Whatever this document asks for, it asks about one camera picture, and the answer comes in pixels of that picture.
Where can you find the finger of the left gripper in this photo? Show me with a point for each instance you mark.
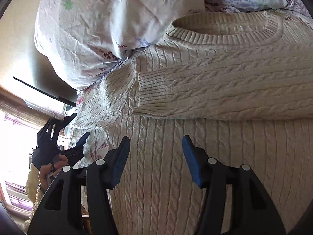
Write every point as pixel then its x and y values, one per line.
pixel 78 148
pixel 54 126

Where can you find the beige cable-knit sweater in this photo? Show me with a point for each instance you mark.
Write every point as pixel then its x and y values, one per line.
pixel 239 84

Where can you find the person's left hand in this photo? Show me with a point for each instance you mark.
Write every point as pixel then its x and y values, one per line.
pixel 49 170

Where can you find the floral bed quilt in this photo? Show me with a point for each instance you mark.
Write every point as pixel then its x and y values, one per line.
pixel 95 147

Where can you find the black monitor screen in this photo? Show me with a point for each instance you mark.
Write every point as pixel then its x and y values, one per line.
pixel 58 98

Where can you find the pink floral left pillow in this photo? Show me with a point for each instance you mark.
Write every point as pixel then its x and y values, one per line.
pixel 86 39

